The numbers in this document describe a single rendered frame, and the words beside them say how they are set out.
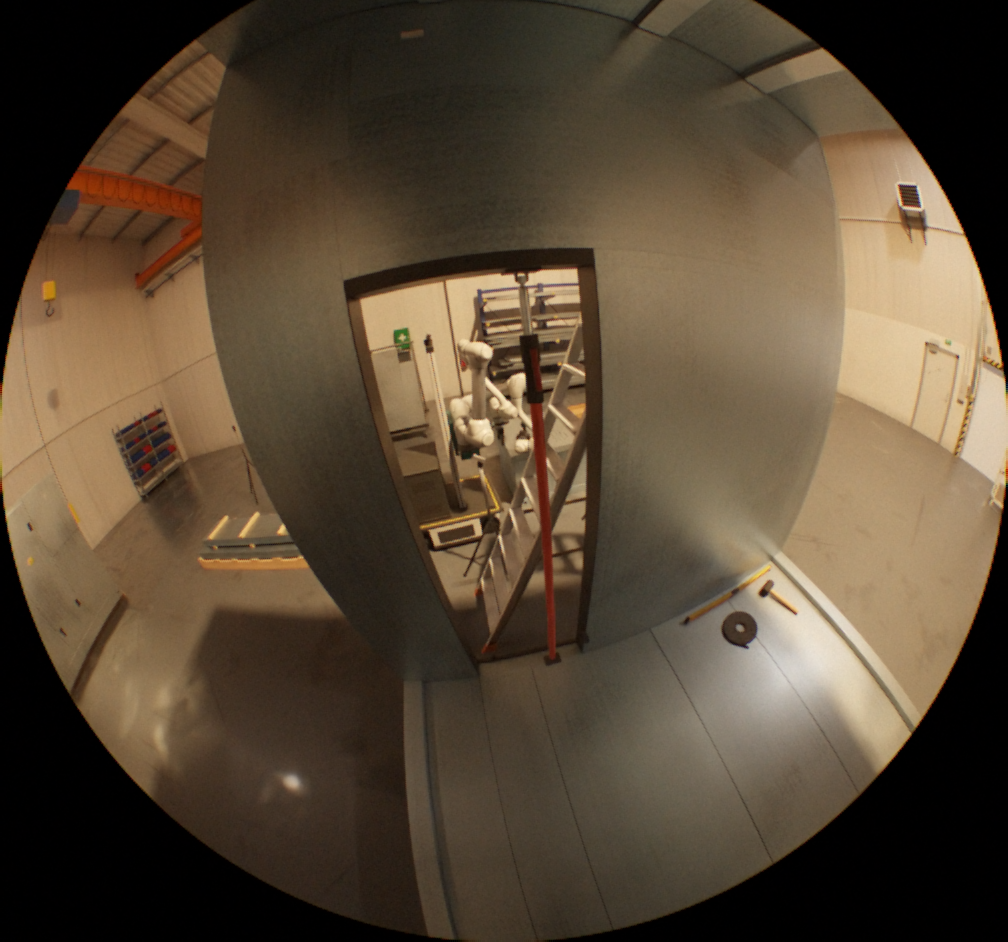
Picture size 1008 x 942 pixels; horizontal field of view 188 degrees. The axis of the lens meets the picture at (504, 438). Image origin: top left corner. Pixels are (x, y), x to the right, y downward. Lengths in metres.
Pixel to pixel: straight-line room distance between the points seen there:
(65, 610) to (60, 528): 1.04
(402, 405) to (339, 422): 4.49
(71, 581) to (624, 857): 5.89
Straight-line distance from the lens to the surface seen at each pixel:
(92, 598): 5.83
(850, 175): 11.24
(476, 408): 2.18
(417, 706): 1.76
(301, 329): 0.75
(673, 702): 1.77
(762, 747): 1.92
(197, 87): 8.20
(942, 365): 10.01
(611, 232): 0.79
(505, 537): 2.02
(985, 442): 10.41
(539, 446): 0.81
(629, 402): 0.84
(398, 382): 5.23
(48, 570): 5.63
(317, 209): 0.78
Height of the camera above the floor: 2.01
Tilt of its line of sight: 25 degrees down
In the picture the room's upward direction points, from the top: 8 degrees counter-clockwise
